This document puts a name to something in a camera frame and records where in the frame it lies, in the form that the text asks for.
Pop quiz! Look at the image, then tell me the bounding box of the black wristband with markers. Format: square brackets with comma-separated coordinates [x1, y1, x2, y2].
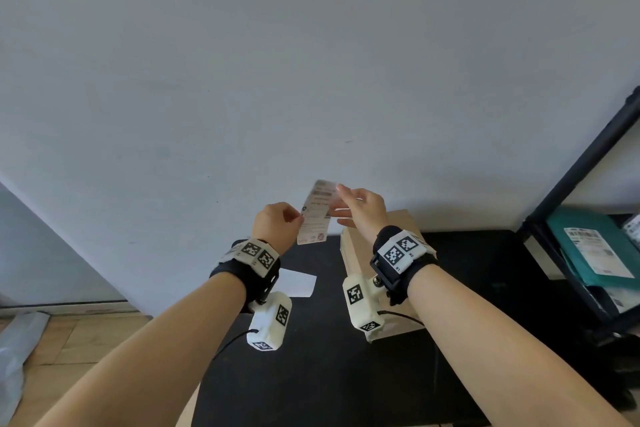
[209, 239, 282, 313]
[370, 226, 439, 306]

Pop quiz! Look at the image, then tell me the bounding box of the white blank paper sheet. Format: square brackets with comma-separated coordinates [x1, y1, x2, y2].
[279, 270, 318, 299]

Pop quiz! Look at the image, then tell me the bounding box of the black camera cable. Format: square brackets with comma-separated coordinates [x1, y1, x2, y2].
[377, 310, 426, 327]
[212, 329, 261, 363]

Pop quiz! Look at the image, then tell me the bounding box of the white printed shipping label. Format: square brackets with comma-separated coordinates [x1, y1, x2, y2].
[296, 179, 340, 246]

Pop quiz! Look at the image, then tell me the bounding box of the grey plastic bag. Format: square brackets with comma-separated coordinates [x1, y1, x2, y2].
[0, 311, 51, 427]

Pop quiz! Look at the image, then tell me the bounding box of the black right camera cable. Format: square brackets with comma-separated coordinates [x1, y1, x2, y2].
[377, 310, 426, 327]

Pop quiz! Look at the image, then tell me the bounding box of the person's left hand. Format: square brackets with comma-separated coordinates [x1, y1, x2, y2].
[251, 202, 304, 256]

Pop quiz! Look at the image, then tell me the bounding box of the brown cardboard box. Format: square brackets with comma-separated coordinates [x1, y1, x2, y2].
[339, 210, 437, 341]

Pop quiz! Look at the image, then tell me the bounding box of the white parcel with label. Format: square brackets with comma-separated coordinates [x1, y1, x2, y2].
[622, 214, 640, 248]

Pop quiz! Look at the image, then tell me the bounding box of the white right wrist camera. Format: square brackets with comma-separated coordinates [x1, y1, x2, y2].
[342, 272, 387, 344]

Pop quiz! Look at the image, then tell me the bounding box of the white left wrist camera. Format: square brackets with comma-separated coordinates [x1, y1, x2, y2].
[246, 291, 293, 352]

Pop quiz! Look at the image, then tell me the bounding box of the black metal shelf rack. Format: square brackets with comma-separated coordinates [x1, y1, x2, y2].
[516, 86, 640, 412]

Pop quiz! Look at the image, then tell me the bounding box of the person's right hand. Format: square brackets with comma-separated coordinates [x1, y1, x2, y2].
[328, 184, 391, 245]

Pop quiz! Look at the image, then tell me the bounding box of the grey parcel with label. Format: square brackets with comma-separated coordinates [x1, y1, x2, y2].
[586, 285, 640, 315]

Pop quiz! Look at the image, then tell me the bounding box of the black right wristband with markers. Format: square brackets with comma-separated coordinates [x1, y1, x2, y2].
[370, 226, 439, 306]

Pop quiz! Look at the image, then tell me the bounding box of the black left camera cable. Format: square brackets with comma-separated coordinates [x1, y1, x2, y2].
[212, 329, 261, 363]

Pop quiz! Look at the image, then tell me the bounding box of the teal parcel bag with label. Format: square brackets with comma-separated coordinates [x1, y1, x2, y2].
[545, 206, 640, 290]

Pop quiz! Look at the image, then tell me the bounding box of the person's right forearm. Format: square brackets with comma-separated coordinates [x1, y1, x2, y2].
[407, 264, 632, 427]

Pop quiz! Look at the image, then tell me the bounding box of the person's left forearm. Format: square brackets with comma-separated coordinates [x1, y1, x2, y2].
[34, 269, 248, 427]

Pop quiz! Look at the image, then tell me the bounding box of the black left wristband with markers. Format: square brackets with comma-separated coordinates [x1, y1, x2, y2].
[209, 239, 282, 313]

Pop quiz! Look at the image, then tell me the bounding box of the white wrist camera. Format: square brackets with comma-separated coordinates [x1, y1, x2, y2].
[246, 291, 293, 352]
[342, 272, 387, 344]

